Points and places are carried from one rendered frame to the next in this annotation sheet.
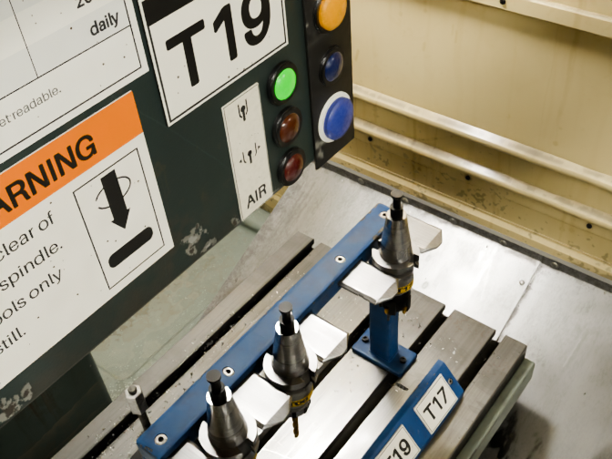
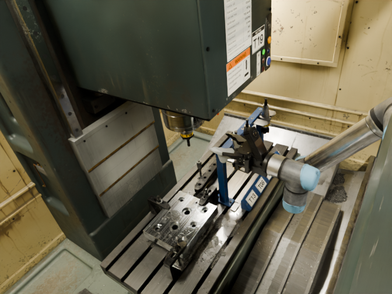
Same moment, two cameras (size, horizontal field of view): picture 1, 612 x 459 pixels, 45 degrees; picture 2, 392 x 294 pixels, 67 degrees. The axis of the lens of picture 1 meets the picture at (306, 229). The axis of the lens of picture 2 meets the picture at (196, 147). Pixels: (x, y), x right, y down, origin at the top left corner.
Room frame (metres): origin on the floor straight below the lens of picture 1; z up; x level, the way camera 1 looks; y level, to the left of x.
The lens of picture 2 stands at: (-0.64, 0.35, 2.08)
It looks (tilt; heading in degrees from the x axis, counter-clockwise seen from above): 36 degrees down; 357
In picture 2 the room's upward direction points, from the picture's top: 8 degrees counter-clockwise
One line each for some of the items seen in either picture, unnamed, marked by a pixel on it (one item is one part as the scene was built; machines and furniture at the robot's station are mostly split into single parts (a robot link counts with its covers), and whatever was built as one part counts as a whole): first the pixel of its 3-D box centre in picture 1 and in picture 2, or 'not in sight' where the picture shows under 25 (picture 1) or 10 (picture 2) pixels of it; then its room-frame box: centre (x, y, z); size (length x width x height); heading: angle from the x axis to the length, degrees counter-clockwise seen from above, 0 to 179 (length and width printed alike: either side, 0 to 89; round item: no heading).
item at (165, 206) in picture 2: not in sight; (160, 205); (0.42, 0.52, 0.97); 0.13 x 0.03 x 0.15; 48
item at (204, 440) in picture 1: (229, 437); not in sight; (0.44, 0.11, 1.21); 0.06 x 0.06 x 0.03
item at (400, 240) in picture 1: (395, 233); (265, 110); (0.69, -0.12, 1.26); 0.04 x 0.04 x 0.07
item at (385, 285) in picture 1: (372, 283); (261, 122); (0.65, -0.08, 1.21); 0.07 x 0.05 x 0.01; 48
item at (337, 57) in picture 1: (332, 66); not in sight; (0.42, -0.03, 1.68); 0.02 x 0.01 x 0.02; 138
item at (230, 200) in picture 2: not in sight; (222, 180); (0.44, 0.18, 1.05); 0.10 x 0.05 x 0.30; 48
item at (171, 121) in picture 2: not in sight; (182, 107); (0.34, 0.32, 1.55); 0.16 x 0.16 x 0.12
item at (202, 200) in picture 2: not in sight; (207, 198); (0.40, 0.27, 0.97); 0.13 x 0.03 x 0.15; 138
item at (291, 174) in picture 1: (292, 167); not in sight; (0.38, 0.00, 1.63); 0.02 x 0.01 x 0.02; 138
